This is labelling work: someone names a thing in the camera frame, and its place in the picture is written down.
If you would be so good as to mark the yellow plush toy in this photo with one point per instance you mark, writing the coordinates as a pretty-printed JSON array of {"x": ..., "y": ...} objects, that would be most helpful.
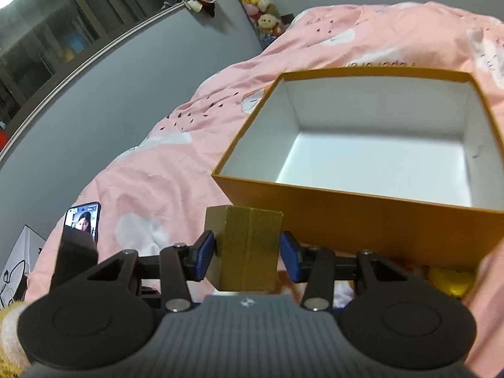
[{"x": 453, "y": 283}]

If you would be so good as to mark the large orange storage box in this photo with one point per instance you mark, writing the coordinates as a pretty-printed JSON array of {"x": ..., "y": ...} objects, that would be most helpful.
[{"x": 406, "y": 162}]

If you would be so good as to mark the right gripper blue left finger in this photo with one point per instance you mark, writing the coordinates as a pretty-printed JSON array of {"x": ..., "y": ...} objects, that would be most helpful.
[{"x": 199, "y": 257}]

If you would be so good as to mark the hanging plush toy organizer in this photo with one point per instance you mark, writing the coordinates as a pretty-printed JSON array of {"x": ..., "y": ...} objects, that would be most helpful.
[{"x": 266, "y": 20}]

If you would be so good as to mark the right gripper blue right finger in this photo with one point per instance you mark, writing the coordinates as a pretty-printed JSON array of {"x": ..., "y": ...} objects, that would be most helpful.
[{"x": 296, "y": 259}]

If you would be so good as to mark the smartphone with lit screen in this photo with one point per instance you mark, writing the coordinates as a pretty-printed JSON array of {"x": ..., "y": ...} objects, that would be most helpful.
[{"x": 84, "y": 217}]

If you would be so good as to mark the white printed paper bag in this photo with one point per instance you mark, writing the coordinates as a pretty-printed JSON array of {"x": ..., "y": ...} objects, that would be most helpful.
[{"x": 19, "y": 265}]

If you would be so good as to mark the small gold cardboard box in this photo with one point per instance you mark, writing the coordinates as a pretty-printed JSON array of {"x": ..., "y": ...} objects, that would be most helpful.
[{"x": 247, "y": 248}]

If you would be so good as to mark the dark glass window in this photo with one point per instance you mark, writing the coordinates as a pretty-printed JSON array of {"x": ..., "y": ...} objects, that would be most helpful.
[{"x": 42, "y": 41}]

